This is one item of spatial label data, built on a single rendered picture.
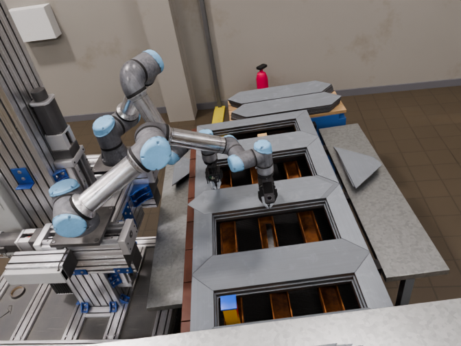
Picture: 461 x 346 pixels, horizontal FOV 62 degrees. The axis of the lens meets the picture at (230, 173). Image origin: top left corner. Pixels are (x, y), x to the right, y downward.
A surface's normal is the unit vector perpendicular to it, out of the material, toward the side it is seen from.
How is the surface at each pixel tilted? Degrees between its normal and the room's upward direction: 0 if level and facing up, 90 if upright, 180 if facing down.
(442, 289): 0
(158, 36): 90
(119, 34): 90
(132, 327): 0
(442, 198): 0
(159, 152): 87
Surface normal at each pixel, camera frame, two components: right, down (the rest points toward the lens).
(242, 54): -0.07, 0.62
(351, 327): -0.14, -0.78
